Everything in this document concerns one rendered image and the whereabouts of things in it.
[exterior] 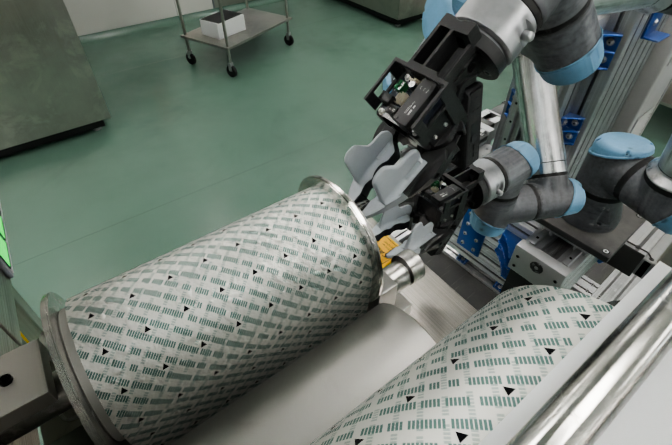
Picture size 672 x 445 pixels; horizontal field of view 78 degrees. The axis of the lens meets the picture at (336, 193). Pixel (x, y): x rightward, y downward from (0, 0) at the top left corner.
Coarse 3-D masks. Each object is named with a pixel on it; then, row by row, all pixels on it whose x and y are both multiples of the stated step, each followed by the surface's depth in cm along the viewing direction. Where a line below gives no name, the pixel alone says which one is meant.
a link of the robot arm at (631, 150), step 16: (592, 144) 99; (608, 144) 94; (624, 144) 93; (640, 144) 93; (592, 160) 98; (608, 160) 94; (624, 160) 92; (640, 160) 91; (592, 176) 99; (608, 176) 95; (624, 176) 92; (592, 192) 100; (608, 192) 98
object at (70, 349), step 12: (60, 312) 32; (60, 324) 31; (72, 348) 29; (72, 360) 29; (84, 372) 29; (84, 384) 29; (96, 396) 29; (96, 408) 29; (108, 420) 29; (108, 432) 30
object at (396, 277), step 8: (392, 264) 50; (400, 264) 50; (384, 272) 47; (392, 272) 49; (400, 272) 49; (408, 272) 49; (384, 280) 46; (392, 280) 46; (400, 280) 48; (408, 280) 49; (384, 288) 45; (392, 288) 45; (400, 288) 49; (384, 296) 45; (392, 296) 46; (400, 296) 52; (368, 304) 48; (376, 304) 46; (392, 304) 48; (400, 304) 52; (408, 304) 52; (408, 312) 52
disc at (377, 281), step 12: (312, 180) 43; (324, 180) 41; (336, 192) 39; (348, 204) 38; (360, 216) 38; (360, 228) 38; (372, 240) 38; (372, 252) 38; (372, 264) 39; (372, 288) 41; (372, 300) 43
